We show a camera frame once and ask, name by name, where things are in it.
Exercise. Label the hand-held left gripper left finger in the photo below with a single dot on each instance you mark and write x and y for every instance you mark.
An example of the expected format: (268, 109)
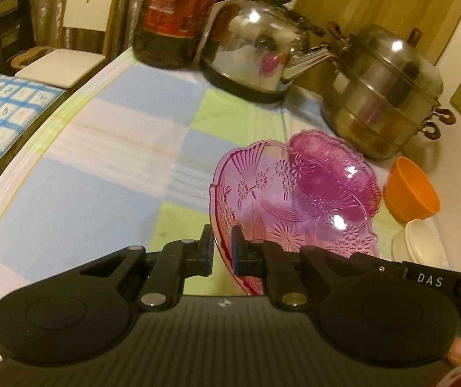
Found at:
(208, 250)

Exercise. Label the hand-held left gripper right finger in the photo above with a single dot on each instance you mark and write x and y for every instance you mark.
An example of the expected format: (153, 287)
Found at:
(236, 252)

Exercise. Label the large pink glass plate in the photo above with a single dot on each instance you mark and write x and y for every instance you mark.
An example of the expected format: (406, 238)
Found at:
(270, 209)

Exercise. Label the orange plastic bowl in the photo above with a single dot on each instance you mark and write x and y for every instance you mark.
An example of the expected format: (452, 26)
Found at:
(410, 191)

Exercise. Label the small pink glass plate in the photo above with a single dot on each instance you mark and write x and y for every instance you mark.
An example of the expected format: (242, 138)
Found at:
(335, 157)

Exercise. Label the cream plastic bowl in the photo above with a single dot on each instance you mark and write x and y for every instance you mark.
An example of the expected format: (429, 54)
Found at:
(418, 244)

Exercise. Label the pastel checkered tablecloth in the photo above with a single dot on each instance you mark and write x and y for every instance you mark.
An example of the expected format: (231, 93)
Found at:
(113, 169)

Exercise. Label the stainless steel steamer pot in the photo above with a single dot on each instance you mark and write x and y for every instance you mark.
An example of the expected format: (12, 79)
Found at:
(379, 88)

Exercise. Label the stainless steel kettle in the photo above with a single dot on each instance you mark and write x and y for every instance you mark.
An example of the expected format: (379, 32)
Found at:
(250, 44)

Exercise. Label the large cooking oil bottle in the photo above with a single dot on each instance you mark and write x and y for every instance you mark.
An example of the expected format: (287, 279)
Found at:
(174, 16)

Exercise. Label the blue checkered cloth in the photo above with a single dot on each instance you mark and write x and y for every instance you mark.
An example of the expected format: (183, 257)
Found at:
(5, 117)

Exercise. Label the white chair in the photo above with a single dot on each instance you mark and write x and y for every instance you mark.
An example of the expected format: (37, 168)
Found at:
(85, 4)

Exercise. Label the wooden door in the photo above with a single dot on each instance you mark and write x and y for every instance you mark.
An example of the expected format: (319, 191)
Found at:
(375, 0)

